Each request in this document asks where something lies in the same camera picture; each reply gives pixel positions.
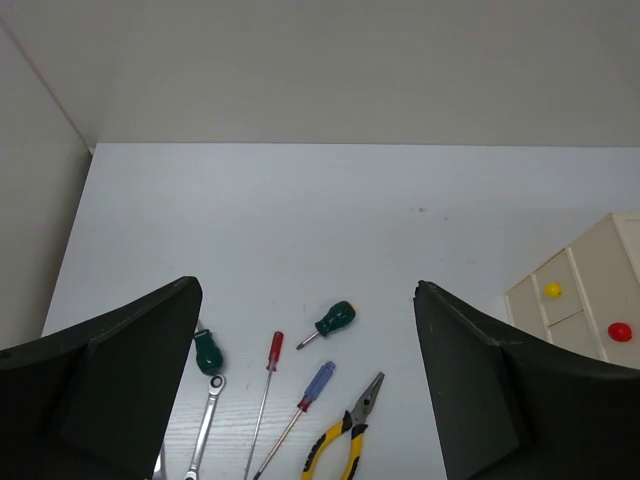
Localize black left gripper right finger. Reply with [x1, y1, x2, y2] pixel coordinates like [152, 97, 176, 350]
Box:
[414, 281, 639, 479]

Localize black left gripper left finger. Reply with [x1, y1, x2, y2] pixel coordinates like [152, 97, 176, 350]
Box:
[1, 276, 202, 479]

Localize red drawer knob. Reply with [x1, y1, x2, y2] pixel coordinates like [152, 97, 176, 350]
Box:
[607, 322, 633, 343]

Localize yellow black pliers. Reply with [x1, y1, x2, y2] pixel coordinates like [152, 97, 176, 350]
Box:
[301, 372, 385, 480]

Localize red long thin screwdriver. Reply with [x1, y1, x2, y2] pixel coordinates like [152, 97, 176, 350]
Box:
[243, 331, 284, 480]

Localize silver ratchet wrench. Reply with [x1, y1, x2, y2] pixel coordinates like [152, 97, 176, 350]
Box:
[184, 374, 226, 480]

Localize yellow drawer knob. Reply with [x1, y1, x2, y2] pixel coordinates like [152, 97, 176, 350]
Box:
[544, 282, 563, 299]

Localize beige drawer cabinet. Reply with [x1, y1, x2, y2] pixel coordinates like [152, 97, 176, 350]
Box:
[504, 212, 639, 369]

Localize green stubby screwdriver orange cap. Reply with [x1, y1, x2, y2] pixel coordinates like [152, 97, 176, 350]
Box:
[296, 300, 356, 350]

